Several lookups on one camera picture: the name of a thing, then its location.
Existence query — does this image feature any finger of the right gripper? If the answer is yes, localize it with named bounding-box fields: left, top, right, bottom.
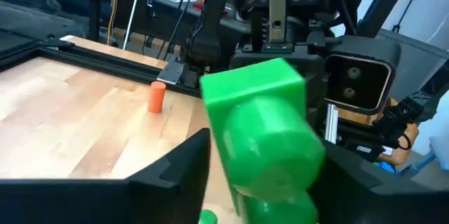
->
left=229, top=46, right=326, bottom=88

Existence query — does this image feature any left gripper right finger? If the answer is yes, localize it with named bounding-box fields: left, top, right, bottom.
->
left=316, top=138, right=449, bottom=224

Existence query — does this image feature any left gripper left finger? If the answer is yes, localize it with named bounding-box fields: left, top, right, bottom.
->
left=125, top=128, right=212, bottom=224

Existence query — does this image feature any green two-stud block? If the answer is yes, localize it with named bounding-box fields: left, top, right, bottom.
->
left=199, top=57, right=327, bottom=224

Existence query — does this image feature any short silver aluminium extrusion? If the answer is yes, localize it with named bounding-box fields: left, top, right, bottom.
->
left=325, top=103, right=340, bottom=145

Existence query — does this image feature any orange cylinder block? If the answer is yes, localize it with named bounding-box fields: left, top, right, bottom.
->
left=147, top=81, right=167, bottom=114

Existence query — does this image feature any black tripod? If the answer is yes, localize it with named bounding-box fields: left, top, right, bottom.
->
left=391, top=0, right=419, bottom=34

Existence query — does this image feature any grey partition panel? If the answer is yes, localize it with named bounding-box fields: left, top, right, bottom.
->
left=378, top=29, right=449, bottom=95

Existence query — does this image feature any black side desk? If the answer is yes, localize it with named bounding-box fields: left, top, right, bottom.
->
left=139, top=0, right=253, bottom=37

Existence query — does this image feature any dark background desk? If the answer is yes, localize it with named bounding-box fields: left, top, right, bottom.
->
left=43, top=0, right=119, bottom=42

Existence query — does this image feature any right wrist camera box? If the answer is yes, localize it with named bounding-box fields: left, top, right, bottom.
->
left=323, top=35, right=402, bottom=115

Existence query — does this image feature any black rig upright post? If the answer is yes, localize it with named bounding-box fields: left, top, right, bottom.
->
left=356, top=0, right=417, bottom=39

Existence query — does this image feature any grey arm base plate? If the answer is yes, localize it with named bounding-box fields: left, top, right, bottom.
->
left=156, top=57, right=185, bottom=85

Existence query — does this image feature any black aluminium table frame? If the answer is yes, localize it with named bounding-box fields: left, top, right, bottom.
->
left=0, top=27, right=204, bottom=98

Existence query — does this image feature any long white cable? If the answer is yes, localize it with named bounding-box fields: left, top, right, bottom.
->
left=121, top=0, right=145, bottom=51

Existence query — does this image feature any black frame clamp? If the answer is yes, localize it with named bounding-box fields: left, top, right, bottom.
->
left=41, top=34, right=76, bottom=50

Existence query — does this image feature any long yellow cable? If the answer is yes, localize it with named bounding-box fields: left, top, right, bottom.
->
left=106, top=0, right=119, bottom=46

